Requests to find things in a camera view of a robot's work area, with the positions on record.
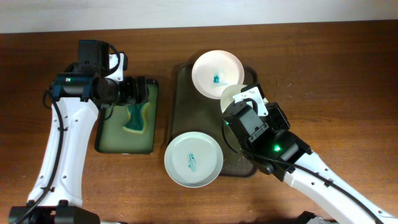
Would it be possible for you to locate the cream white plate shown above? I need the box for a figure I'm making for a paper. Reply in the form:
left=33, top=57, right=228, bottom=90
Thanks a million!
left=220, top=83, right=264, bottom=113

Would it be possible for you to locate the green and yellow sponge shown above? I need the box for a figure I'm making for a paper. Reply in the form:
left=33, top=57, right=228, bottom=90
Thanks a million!
left=123, top=102, right=150, bottom=134

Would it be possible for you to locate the pale grey plate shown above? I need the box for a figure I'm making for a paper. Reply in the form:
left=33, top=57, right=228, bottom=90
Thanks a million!
left=164, top=131, right=224, bottom=188

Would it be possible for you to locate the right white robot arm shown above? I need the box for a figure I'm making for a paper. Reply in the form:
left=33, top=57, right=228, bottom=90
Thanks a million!
left=220, top=83, right=397, bottom=223

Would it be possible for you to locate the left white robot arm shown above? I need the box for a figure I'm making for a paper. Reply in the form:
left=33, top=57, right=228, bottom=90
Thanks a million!
left=8, top=40, right=149, bottom=223

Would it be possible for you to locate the small black water tray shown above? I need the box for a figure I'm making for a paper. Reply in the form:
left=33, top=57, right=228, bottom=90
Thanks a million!
left=95, top=79, right=159, bottom=154

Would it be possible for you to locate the large dark serving tray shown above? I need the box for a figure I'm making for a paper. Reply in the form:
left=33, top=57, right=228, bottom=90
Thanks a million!
left=167, top=63, right=257, bottom=178

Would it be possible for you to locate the pinkish white plate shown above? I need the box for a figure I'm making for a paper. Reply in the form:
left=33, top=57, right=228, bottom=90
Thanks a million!
left=192, top=50, right=244, bottom=100

